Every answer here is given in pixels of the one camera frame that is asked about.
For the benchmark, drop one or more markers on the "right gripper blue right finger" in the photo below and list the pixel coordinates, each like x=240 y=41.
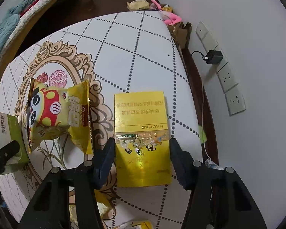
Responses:
x=183 y=165

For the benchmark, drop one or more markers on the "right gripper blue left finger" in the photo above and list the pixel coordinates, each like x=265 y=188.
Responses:
x=102 y=163

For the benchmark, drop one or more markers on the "green cardboard box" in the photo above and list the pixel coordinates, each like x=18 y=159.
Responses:
x=9 y=131

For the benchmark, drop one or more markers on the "yellow cigarette box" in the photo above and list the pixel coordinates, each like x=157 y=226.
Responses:
x=142 y=140

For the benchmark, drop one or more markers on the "yellow panda snack bag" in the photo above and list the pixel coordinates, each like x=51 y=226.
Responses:
x=53 y=112

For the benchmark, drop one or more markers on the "black power adapter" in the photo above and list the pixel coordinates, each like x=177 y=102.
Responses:
x=212 y=57

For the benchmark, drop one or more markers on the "white patterned table cloth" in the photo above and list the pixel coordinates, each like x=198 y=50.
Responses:
x=122 y=52

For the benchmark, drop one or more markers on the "pink plush toy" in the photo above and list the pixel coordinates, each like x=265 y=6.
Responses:
x=169 y=18

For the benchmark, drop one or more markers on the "red bed sheet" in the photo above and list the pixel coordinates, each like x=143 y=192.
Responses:
x=27 y=5

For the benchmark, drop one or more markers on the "white wall socket strip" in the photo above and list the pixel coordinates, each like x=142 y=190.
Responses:
x=225 y=71

